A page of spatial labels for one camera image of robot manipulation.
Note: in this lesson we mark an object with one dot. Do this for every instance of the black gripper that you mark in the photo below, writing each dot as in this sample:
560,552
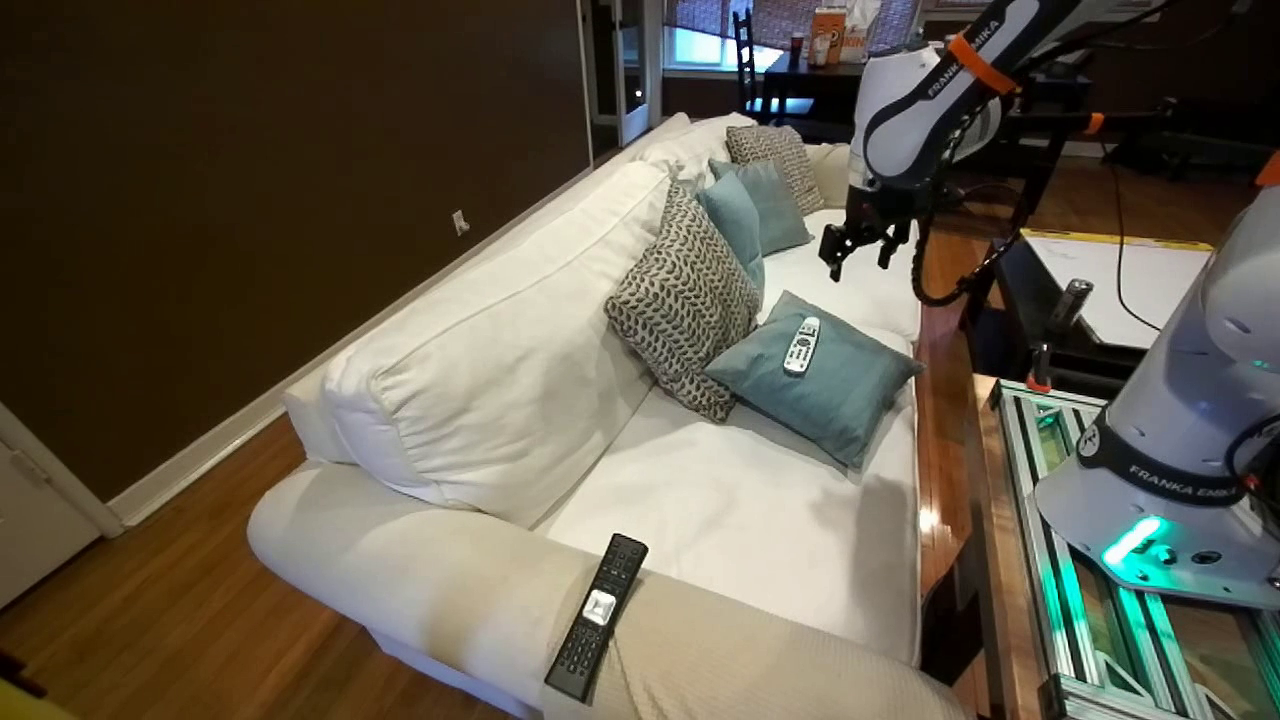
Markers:
884,223

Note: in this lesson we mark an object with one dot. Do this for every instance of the grey remote control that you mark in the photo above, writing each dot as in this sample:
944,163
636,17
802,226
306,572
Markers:
802,344

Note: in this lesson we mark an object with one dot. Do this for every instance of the green square pillow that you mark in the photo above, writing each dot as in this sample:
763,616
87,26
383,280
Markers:
840,395

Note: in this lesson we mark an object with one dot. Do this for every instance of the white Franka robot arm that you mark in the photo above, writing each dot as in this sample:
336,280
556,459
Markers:
1202,401

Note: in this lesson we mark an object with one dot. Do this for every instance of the grey beige pillow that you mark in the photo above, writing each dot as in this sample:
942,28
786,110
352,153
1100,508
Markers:
774,146

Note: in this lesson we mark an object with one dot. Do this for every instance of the leaf patterned pillow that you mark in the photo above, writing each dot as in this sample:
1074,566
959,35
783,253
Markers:
680,313

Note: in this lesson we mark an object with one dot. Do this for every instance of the black remote control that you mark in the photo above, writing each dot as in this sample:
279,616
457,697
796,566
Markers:
602,615

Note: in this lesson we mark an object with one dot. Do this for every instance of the black metal stand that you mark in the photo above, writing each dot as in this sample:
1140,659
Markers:
1027,303

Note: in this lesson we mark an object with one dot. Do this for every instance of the orange box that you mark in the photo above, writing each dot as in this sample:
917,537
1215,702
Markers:
824,37

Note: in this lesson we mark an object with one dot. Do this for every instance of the black wooden chair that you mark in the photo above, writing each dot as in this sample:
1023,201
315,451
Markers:
746,55

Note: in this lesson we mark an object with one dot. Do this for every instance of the white fabric sofa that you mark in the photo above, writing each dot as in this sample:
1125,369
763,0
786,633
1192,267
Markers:
746,523

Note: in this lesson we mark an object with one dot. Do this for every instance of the white floor rug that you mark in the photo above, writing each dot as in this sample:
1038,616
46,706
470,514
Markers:
1147,280

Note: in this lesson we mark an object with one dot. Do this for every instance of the white framed glass door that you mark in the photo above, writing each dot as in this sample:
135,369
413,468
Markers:
625,66

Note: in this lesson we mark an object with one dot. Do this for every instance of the white wall outlet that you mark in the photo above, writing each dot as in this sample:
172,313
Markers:
461,223

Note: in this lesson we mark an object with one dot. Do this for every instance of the aluminium profile base frame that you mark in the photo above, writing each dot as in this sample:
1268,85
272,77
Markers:
1064,627

